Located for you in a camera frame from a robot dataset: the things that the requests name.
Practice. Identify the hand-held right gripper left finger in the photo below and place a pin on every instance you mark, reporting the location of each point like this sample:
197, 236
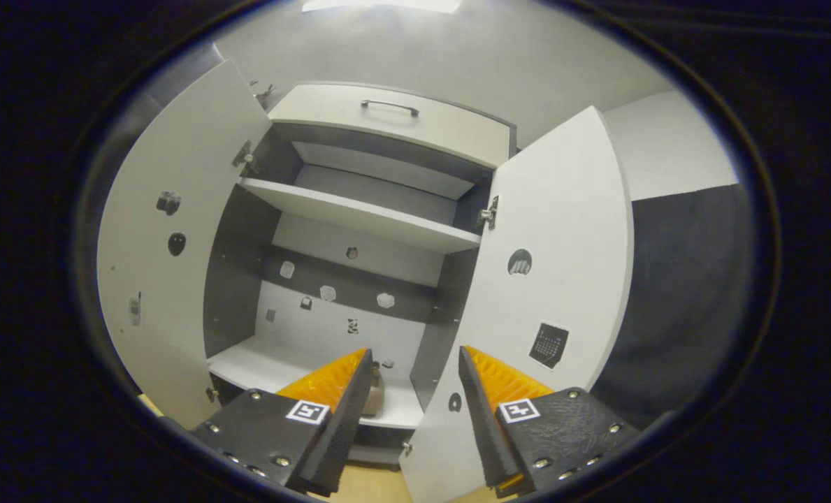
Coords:
345, 419

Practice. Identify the ceiling light panel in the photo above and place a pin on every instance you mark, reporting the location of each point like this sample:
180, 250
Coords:
380, 5

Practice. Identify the white cabinet door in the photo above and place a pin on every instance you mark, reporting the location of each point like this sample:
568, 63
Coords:
177, 140
562, 209

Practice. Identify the white cabinet drawer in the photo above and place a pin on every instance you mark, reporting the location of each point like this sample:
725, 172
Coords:
317, 112

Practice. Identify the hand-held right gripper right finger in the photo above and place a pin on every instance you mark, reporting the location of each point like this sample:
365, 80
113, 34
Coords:
481, 419

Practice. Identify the brown shoe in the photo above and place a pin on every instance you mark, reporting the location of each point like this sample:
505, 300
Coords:
375, 398

